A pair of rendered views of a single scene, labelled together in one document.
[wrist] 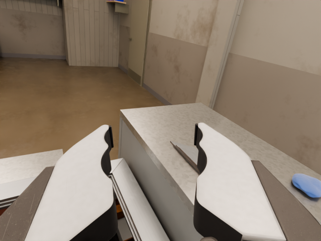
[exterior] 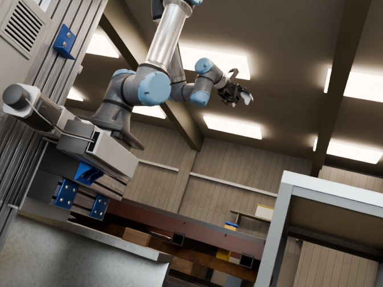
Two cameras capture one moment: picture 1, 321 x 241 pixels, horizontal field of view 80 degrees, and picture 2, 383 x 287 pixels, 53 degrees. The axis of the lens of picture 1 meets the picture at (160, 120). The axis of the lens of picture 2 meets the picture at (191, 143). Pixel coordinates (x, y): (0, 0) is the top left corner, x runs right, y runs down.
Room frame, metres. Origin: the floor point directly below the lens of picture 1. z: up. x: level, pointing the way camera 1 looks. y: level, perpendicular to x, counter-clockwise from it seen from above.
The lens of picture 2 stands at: (-1.10, -1.20, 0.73)
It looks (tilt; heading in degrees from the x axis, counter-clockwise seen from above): 15 degrees up; 51
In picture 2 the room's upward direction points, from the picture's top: 18 degrees clockwise
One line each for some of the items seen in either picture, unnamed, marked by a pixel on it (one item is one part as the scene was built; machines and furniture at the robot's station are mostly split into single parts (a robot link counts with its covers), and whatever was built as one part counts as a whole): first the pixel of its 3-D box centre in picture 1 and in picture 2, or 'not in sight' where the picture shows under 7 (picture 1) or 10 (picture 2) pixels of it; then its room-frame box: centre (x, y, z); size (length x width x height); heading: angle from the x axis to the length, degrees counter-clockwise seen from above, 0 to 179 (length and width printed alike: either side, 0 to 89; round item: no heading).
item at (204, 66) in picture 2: not in sight; (208, 71); (-0.18, -0.03, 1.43); 0.11 x 0.08 x 0.09; 6
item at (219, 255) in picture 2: not in sight; (225, 247); (0.24, -0.01, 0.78); 0.05 x 0.05 x 0.19; 33
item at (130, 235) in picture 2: not in sight; (136, 237); (-0.15, 0.11, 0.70); 0.10 x 0.06 x 0.05; 134
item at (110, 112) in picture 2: not in sight; (113, 118); (-0.46, 0.07, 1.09); 0.15 x 0.15 x 0.10
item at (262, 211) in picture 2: not in sight; (267, 213); (5.82, 4.03, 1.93); 0.47 x 0.39 x 0.26; 122
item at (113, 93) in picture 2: not in sight; (125, 90); (-0.46, 0.06, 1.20); 0.13 x 0.12 x 0.14; 96
